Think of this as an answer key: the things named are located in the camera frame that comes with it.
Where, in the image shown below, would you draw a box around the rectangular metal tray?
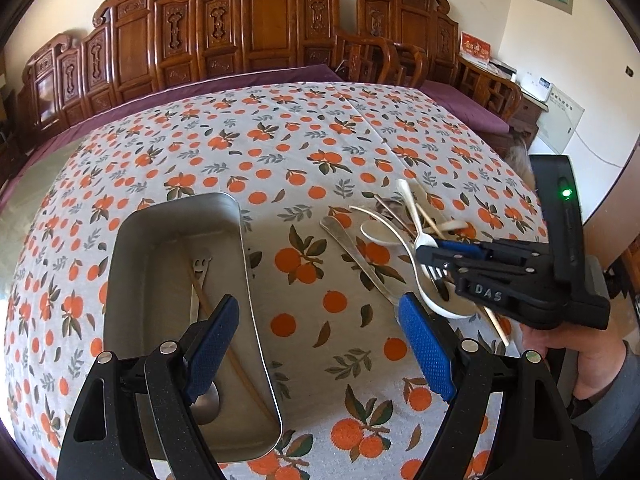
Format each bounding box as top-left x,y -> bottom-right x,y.
102,191 -> 284,462

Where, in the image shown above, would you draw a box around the metal fork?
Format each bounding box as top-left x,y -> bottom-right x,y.
425,260 -> 453,304

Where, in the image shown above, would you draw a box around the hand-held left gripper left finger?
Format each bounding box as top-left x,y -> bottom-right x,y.
57,296 -> 240,480

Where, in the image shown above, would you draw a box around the pale wooden chopstick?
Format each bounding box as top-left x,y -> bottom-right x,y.
481,305 -> 510,347

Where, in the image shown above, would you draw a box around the orange print tablecloth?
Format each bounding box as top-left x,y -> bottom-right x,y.
0,80 -> 551,480

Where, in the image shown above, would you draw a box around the white desk device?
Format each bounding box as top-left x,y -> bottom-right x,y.
521,75 -> 554,102

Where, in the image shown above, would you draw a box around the wooden armchair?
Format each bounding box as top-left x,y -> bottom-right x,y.
334,30 -> 428,87

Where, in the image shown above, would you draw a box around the person's right forearm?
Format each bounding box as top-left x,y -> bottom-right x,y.
570,342 -> 640,480

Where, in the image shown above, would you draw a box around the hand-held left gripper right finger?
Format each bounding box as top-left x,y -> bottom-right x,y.
397,294 -> 593,480

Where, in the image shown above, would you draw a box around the low carved wooden bench back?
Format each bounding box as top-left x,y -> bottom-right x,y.
19,34 -> 117,133

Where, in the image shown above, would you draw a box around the white cable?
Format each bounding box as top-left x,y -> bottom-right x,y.
574,129 -> 628,167

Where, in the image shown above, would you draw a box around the person's right hand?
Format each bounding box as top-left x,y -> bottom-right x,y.
520,322 -> 628,401

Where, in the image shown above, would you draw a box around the tall carved wooden bench back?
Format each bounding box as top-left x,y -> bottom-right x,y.
356,0 -> 461,87

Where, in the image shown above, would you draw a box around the white wall cabinet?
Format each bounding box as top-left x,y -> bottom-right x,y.
536,87 -> 586,154

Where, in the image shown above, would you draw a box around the red desk calendar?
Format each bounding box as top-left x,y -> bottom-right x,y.
460,32 -> 494,67

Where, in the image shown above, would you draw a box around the thin brown chopstick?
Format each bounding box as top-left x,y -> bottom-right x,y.
374,194 -> 419,237
417,202 -> 449,239

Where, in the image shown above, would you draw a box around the plain metal spoon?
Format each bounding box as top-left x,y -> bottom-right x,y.
320,216 -> 401,306

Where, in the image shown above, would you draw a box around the white spoon with curved handle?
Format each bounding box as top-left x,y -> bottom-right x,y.
349,204 -> 478,319

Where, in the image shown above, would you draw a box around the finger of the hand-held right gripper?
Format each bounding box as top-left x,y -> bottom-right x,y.
439,238 -> 552,267
415,245 -> 556,322

